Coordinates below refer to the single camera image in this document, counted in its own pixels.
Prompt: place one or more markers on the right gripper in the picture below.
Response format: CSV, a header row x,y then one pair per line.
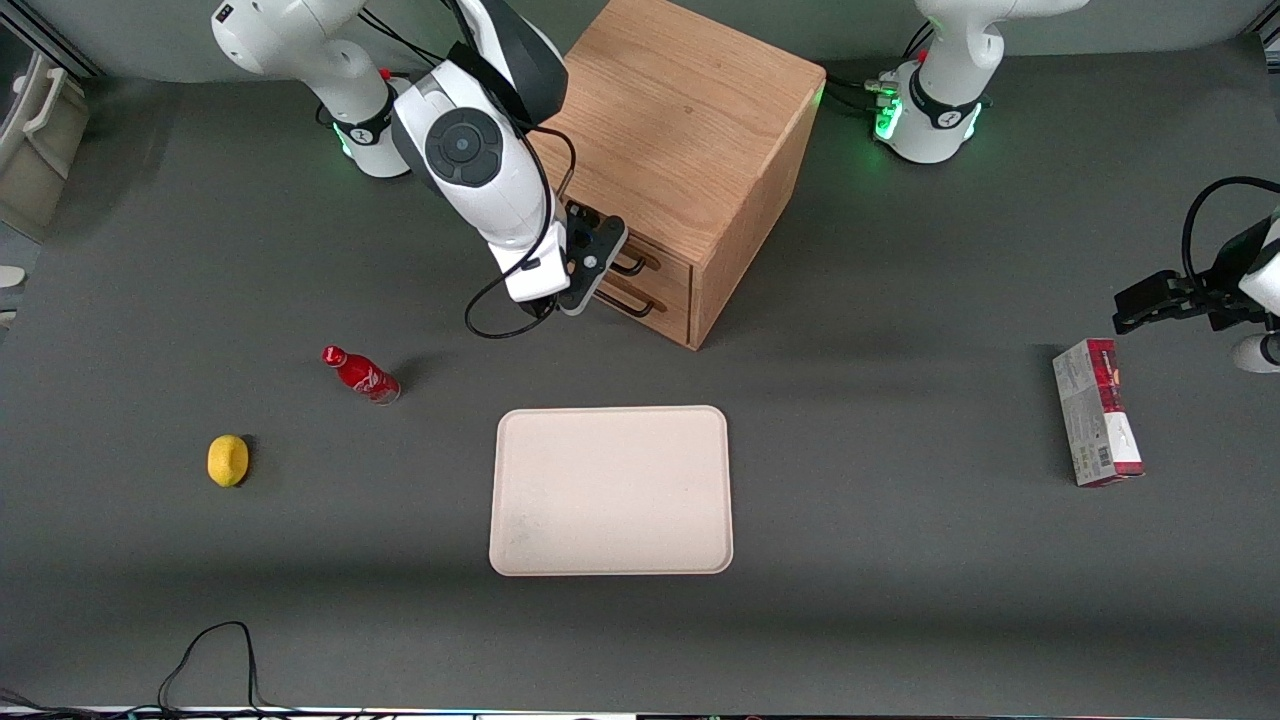
x,y
577,229

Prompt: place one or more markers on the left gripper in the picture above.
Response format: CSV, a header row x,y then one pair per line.
x,y
1222,289

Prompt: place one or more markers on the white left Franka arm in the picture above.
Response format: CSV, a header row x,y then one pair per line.
x,y
940,90

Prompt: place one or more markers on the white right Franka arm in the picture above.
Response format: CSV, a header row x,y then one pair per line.
x,y
470,150

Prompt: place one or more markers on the shallow wooden drawer front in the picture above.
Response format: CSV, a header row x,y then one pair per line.
x,y
672,272

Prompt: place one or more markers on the deep wooden drawer front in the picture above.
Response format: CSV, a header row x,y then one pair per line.
x,y
672,318

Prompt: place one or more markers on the wooden two-drawer cabinet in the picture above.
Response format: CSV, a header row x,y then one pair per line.
x,y
680,110

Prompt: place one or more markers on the grey and red carton box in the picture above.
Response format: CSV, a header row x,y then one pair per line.
x,y
1095,415

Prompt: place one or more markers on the small red soda bottle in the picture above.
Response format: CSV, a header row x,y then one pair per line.
x,y
362,375

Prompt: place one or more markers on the cream rectangular plastic tray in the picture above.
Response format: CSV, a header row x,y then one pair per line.
x,y
610,490

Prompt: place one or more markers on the yellow lemon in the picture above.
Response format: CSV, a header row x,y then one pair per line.
x,y
228,461

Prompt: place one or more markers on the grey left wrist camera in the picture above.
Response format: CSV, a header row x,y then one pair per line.
x,y
1256,353

